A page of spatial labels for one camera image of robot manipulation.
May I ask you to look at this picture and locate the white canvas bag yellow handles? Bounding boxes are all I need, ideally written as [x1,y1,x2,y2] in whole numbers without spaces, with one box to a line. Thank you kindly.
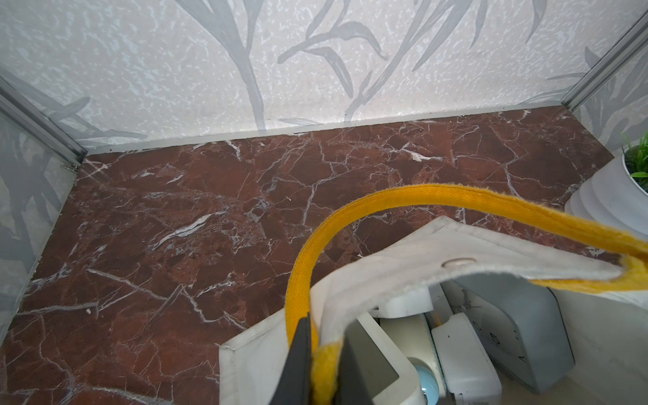
[219,184,647,404]

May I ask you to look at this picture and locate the white cube alarm clock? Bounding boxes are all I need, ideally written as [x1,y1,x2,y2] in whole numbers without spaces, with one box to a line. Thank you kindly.
[431,313,502,405]

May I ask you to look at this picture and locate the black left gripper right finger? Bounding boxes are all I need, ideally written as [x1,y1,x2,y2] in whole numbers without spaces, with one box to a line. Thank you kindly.
[333,321,373,405]

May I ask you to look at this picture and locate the blue twin bell alarm clock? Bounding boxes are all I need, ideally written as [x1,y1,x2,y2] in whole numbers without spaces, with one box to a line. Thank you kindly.
[409,358,440,405]

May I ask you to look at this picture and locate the grey square analog clock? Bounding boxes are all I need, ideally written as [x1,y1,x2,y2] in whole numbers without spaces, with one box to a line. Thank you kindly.
[441,274,575,394]

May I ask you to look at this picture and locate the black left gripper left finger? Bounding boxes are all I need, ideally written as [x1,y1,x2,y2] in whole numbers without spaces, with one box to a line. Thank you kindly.
[270,314,312,405]

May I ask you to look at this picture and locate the white digital clock dark screen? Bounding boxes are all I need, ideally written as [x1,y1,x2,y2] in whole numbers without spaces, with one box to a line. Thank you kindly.
[353,313,426,404]

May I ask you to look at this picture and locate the white pot artificial plant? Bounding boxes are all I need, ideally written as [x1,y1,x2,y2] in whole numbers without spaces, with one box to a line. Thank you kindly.
[565,136,647,241]

